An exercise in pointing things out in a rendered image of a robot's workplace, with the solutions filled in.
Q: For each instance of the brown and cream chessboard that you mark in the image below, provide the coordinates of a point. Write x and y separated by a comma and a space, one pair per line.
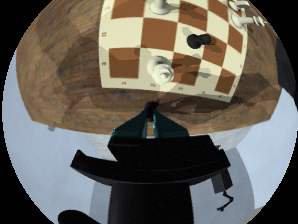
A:
131, 34

